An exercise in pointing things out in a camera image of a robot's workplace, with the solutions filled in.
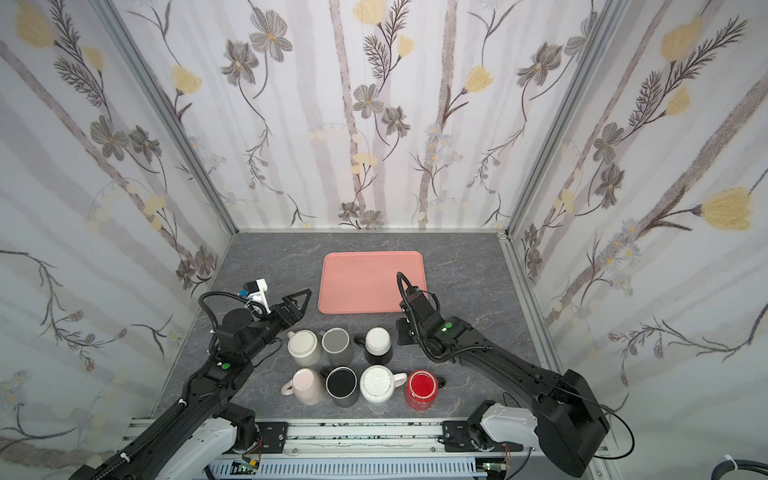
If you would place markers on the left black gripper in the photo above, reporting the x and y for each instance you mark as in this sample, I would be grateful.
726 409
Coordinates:
294 315

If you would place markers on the pink plastic tray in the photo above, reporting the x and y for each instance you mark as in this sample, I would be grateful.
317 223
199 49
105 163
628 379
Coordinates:
366 282

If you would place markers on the black and white mug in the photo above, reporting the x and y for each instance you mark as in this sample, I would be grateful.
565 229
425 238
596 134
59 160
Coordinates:
376 345

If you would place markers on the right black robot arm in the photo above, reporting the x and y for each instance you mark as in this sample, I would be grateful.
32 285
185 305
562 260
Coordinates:
563 417

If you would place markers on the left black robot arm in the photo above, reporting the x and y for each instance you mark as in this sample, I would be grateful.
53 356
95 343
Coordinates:
204 422

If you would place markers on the cream upside-down mug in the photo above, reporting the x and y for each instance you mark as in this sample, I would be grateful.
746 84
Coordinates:
304 347

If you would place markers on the grey upside-down mug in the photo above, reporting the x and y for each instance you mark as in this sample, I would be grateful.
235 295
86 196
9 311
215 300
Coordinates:
338 347

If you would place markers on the pale pink mug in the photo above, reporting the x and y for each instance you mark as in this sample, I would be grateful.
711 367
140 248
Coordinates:
306 386

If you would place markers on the black dark grey mug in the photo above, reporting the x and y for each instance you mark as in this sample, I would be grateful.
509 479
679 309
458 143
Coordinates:
342 385

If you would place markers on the white ribbed mug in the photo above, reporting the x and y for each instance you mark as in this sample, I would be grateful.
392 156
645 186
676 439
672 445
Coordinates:
378 383

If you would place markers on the red mug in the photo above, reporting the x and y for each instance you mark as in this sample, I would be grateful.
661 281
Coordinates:
421 389

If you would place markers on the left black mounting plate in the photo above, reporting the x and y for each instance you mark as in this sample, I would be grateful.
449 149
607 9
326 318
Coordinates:
266 437

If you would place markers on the black mounting plate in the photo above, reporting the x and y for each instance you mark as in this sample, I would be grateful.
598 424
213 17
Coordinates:
266 437
461 436

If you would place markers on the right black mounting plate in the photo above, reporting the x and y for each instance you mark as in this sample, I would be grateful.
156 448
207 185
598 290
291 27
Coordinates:
461 436

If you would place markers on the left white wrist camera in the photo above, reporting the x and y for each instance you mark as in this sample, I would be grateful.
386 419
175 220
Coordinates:
254 294

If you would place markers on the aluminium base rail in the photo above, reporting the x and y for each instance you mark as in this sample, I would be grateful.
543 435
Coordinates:
398 437

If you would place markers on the white slotted cable duct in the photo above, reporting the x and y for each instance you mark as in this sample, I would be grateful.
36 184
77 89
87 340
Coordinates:
350 468

